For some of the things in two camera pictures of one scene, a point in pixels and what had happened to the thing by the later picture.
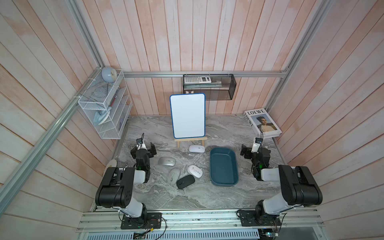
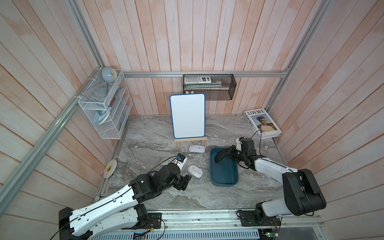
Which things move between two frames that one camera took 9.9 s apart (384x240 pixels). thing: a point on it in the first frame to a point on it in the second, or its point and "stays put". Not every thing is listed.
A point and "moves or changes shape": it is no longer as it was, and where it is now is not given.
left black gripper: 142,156 to 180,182
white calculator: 197,79 stays put
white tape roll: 112,162 stays put
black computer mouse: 185,181 moves or changes shape
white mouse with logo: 195,171 stays put
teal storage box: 224,167 stays put
